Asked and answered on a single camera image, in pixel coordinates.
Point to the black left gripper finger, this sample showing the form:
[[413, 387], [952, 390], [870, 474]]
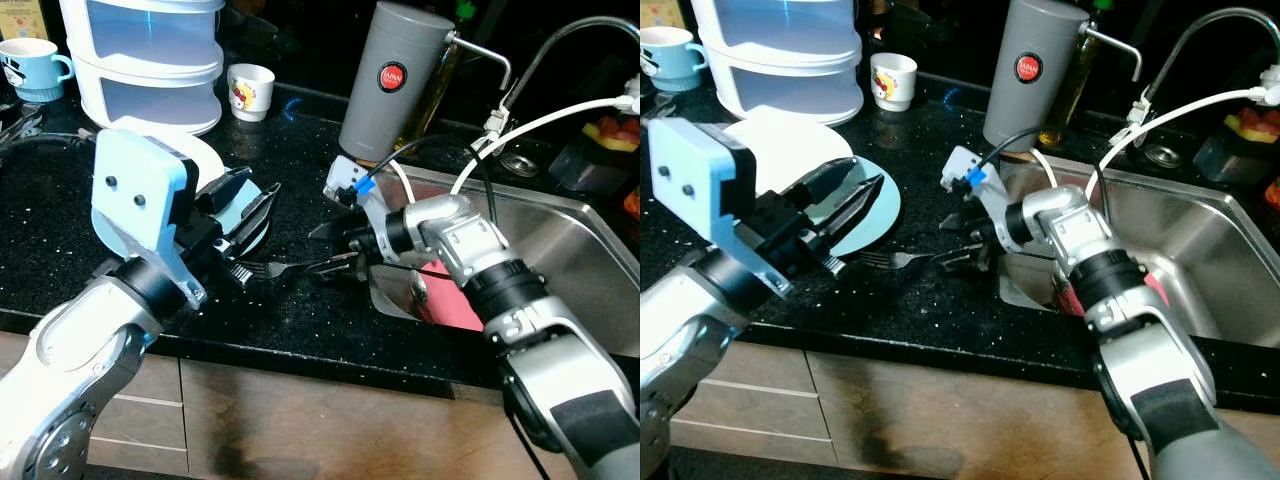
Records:
[[255, 225], [855, 220], [825, 185], [225, 192]]

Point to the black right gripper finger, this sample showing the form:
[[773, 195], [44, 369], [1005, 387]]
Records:
[[965, 265], [330, 231], [958, 222], [342, 271]]

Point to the silver fork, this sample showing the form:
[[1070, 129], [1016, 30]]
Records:
[[285, 269], [905, 260]]

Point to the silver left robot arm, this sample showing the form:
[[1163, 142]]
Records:
[[690, 350], [70, 350]]

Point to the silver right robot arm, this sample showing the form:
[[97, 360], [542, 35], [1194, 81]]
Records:
[[560, 380], [1160, 360]]

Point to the curved kitchen faucet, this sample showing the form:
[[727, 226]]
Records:
[[560, 40], [1200, 28]]

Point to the white bowl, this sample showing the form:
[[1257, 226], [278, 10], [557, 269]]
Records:
[[780, 150], [200, 160]]

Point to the pink plate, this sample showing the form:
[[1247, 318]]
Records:
[[1072, 298], [445, 300]]

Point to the white printed cup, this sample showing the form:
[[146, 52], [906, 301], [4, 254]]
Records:
[[893, 82], [250, 92]]

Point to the white stacked food container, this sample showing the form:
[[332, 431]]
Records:
[[780, 60], [145, 70]]

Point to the brown cabinet front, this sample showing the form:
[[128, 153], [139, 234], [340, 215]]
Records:
[[950, 420], [300, 420]]

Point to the grey tumbler with red logo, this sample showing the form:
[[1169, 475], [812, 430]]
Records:
[[1030, 80], [390, 85]]

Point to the yellow oil bottle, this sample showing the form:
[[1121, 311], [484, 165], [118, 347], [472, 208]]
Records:
[[1082, 90], [445, 90]]

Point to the round metal hole cover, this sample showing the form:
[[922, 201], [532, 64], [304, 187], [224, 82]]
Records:
[[518, 165], [1165, 155]]

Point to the blue ceramic mug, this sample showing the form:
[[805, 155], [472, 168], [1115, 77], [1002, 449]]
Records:
[[668, 60], [30, 70]]

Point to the clear fruit container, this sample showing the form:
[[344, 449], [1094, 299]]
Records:
[[600, 155], [1240, 145]]

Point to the stainless steel sink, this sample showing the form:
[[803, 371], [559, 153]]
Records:
[[580, 240], [1230, 230]]

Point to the small silver tap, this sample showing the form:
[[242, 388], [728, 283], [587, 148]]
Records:
[[1115, 42], [485, 55]]

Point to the yellow box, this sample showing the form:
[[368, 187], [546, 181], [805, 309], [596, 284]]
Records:
[[22, 18], [660, 12]]

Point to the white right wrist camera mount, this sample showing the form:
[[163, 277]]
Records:
[[350, 185], [965, 175]]

